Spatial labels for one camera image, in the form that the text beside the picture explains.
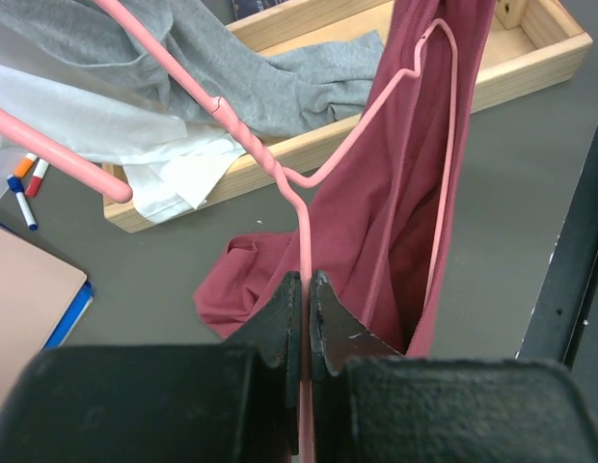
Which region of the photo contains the red capped marker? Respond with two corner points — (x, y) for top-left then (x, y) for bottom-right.
(25, 159), (49, 198)

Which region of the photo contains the orange capped marker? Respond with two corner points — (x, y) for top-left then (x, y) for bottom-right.
(13, 153), (38, 178)

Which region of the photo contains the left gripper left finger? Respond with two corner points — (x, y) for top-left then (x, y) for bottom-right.
(0, 272), (301, 462)

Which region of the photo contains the stack of books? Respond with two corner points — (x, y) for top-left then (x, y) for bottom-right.
(231, 0), (286, 20)

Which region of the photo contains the white garment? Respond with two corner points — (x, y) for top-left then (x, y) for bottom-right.
(0, 65), (244, 224)

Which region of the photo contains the grey tank top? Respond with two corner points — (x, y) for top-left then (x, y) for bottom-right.
(0, 1), (384, 137)

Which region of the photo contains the maroon tank top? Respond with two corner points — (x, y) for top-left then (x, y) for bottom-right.
(192, 0), (501, 358)

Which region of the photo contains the pink folder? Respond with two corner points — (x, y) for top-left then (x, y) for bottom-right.
(0, 228), (93, 410)

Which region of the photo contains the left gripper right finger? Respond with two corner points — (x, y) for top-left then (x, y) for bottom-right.
(310, 271), (598, 462)

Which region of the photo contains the pink wire hanger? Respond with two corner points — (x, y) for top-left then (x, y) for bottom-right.
(0, 0), (460, 463)

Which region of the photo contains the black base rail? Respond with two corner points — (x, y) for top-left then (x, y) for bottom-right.
(516, 123), (598, 368)

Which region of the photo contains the blue capped marker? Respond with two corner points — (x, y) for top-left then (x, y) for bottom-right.
(7, 175), (38, 231)

